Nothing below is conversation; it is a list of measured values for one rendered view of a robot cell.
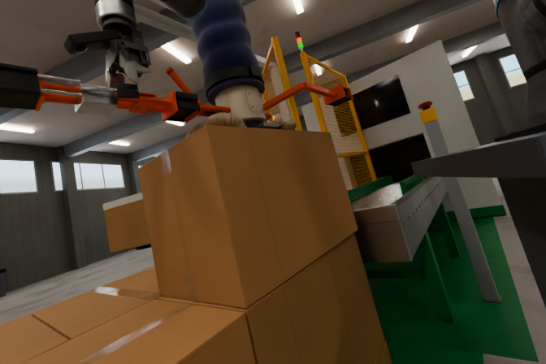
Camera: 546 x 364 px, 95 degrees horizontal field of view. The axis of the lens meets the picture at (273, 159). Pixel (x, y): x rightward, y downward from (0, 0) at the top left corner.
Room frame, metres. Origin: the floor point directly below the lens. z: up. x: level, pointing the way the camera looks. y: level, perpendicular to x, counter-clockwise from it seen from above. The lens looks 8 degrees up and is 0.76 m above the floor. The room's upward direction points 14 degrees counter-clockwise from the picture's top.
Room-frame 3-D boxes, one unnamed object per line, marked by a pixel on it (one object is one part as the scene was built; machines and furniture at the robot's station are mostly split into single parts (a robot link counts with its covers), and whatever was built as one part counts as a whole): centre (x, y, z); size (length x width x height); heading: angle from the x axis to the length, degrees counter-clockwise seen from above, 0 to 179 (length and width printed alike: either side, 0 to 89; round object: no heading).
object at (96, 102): (0.54, 0.37, 1.06); 0.07 x 0.07 x 0.04; 51
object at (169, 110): (0.71, 0.23, 1.07); 0.10 x 0.08 x 0.06; 51
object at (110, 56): (0.60, 0.30, 1.21); 0.09 x 0.08 x 0.12; 141
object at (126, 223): (2.16, 1.12, 0.82); 0.60 x 0.40 x 0.40; 73
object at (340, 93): (0.98, -0.32, 1.08); 0.09 x 0.08 x 0.05; 51
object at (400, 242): (1.20, -0.13, 0.47); 0.70 x 0.03 x 0.15; 52
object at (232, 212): (0.90, 0.09, 0.75); 0.60 x 0.40 x 0.40; 140
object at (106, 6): (0.59, 0.31, 1.30); 0.10 x 0.09 x 0.05; 51
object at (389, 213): (1.20, -0.13, 0.58); 0.70 x 0.03 x 0.06; 52
